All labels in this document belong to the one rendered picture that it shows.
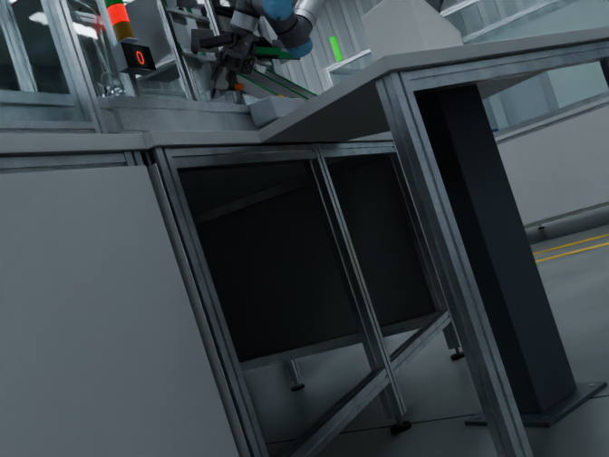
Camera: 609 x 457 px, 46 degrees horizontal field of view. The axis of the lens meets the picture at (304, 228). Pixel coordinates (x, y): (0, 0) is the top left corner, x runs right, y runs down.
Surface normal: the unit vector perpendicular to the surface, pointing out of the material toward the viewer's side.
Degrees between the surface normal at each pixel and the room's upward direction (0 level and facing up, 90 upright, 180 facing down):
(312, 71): 90
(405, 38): 90
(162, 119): 90
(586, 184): 90
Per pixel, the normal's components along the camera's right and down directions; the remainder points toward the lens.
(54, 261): 0.85, -0.29
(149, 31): -0.42, 0.12
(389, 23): -0.80, 0.25
